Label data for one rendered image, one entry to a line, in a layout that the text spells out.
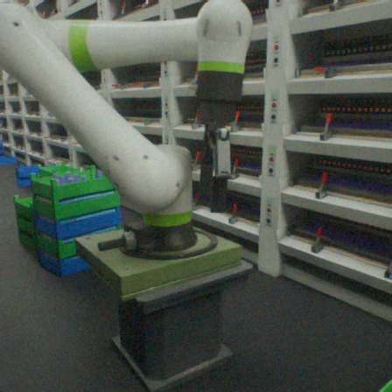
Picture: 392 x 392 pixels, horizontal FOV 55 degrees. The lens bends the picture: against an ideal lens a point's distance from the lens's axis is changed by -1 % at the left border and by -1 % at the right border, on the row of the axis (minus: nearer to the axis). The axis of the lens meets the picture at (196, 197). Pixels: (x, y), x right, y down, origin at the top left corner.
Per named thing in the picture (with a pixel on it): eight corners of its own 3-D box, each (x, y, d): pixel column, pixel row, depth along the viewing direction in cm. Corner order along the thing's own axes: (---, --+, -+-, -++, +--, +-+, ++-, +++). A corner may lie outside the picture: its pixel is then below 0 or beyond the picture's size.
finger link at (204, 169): (200, 165, 86) (200, 164, 87) (199, 195, 88) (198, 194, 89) (213, 165, 87) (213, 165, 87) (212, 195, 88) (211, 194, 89)
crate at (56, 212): (56, 220, 144) (53, 200, 142) (32, 210, 157) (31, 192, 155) (120, 205, 165) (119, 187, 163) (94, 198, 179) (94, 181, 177)
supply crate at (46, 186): (53, 200, 142) (52, 179, 140) (31, 192, 155) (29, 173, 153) (119, 187, 163) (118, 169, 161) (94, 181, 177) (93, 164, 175)
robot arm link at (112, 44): (89, 67, 85) (85, 15, 82) (107, 71, 96) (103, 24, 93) (251, 59, 80) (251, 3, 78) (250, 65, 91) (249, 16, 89)
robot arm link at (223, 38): (194, -13, 67) (255, -11, 66) (201, 4, 79) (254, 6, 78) (189, 68, 70) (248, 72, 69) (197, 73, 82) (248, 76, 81)
